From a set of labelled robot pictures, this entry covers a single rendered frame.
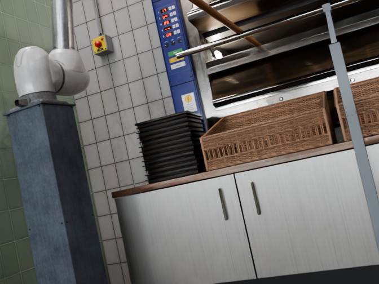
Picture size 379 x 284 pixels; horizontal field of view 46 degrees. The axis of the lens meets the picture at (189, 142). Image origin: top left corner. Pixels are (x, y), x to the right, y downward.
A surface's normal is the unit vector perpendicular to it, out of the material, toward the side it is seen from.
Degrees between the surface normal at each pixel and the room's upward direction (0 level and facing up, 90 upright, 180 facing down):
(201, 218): 90
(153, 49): 90
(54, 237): 90
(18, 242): 90
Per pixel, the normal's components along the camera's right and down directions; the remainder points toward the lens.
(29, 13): 0.90, -0.22
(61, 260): -0.41, 0.02
